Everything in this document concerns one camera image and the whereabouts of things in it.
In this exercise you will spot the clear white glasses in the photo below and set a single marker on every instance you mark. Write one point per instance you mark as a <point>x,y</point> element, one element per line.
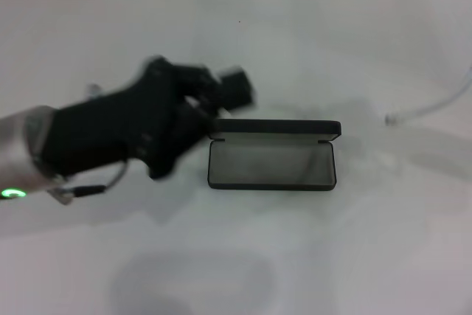
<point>435,106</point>

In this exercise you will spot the silver cylindrical connector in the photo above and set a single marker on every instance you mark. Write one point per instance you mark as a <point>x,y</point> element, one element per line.
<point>93,90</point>

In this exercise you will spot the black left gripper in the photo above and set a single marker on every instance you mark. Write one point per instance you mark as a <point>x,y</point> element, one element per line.
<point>110,130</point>

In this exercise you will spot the black glasses case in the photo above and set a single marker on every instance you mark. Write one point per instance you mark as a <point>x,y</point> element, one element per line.
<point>273,167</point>

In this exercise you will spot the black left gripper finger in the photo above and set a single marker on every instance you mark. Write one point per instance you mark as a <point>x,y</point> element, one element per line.
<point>237,99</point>
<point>234,80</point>

